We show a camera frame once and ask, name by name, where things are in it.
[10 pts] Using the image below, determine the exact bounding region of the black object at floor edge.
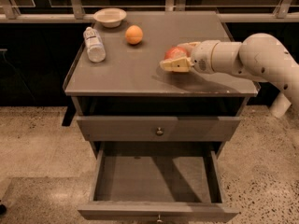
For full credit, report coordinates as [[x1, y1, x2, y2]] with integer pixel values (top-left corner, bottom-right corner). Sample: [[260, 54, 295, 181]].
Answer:
[[0, 204, 7, 215]]

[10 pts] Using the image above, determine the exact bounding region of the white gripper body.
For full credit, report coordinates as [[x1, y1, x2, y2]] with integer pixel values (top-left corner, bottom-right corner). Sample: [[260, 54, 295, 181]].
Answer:
[[191, 40, 220, 74]]

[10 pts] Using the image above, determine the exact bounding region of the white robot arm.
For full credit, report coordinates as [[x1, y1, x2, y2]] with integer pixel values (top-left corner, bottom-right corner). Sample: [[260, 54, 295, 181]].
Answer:
[[160, 33, 299, 108]]

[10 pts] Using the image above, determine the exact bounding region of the clear plastic water bottle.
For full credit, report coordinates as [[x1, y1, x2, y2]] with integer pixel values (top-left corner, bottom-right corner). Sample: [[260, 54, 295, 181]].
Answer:
[[83, 27, 106, 63]]

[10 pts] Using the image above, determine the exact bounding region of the red apple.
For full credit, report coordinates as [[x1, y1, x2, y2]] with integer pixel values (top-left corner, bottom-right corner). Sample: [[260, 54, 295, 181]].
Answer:
[[164, 47, 188, 60]]

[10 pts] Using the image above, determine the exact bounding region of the brass middle drawer knob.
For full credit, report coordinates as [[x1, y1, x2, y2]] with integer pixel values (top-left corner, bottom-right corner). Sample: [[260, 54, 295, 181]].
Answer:
[[156, 215, 164, 224]]

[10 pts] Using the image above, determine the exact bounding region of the orange fruit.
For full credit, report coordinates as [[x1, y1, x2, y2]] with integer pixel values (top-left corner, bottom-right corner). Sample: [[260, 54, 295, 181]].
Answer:
[[125, 25, 143, 45]]

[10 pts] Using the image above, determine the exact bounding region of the grey wooden drawer cabinet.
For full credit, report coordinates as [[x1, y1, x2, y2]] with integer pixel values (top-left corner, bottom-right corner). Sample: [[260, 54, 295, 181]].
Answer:
[[62, 10, 261, 161]]

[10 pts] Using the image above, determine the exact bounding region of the grey top drawer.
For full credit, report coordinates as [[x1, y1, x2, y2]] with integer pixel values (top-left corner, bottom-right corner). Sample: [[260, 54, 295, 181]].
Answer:
[[77, 116, 240, 142]]

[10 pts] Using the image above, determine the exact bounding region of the brass top drawer knob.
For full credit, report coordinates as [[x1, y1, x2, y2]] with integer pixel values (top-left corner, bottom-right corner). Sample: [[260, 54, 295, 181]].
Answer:
[[156, 127, 164, 136]]

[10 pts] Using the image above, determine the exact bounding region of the white bowl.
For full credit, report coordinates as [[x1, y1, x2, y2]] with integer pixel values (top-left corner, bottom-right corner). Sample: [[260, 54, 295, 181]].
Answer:
[[93, 8, 127, 28]]

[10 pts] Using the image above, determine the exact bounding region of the metal window railing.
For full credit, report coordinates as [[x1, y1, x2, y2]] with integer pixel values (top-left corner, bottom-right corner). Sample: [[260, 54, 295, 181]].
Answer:
[[0, 0, 299, 23]]

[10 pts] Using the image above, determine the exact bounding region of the open grey middle drawer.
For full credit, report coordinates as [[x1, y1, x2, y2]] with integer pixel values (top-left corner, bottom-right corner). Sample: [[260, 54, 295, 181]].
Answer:
[[78, 142, 238, 223]]

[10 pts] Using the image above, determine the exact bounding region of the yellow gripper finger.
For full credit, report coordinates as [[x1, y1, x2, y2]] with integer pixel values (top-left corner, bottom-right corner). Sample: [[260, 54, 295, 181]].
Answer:
[[160, 57, 192, 73], [178, 42, 199, 55]]

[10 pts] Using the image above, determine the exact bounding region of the brass drawer knob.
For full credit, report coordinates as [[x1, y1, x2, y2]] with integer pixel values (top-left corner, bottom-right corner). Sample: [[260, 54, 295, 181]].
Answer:
[[156, 215, 164, 224], [156, 127, 164, 136]]

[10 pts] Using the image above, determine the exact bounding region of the white pipe post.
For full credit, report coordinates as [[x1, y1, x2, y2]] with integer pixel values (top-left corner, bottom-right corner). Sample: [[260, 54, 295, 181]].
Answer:
[[269, 92, 291, 119]]

